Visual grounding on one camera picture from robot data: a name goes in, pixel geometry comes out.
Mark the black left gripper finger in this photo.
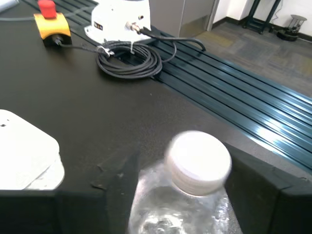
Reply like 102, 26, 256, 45
224, 142, 312, 234
0, 146, 141, 234

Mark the clear plastic water bottle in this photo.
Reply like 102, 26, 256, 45
128, 130, 244, 234

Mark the white perforated plastic basket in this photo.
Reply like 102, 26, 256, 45
0, 109, 65, 191

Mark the yellow emergency stop button box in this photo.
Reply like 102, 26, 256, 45
33, 0, 73, 47

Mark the grey partition panel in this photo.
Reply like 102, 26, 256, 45
149, 0, 221, 39

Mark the black aluminium table frame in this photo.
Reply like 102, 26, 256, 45
21, 0, 312, 176

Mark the black coiled cable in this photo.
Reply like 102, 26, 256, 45
59, 40, 163, 80

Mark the black metal stand frame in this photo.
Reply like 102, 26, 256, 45
242, 0, 285, 35

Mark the thick black robot base cable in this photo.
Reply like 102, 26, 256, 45
126, 21, 207, 63

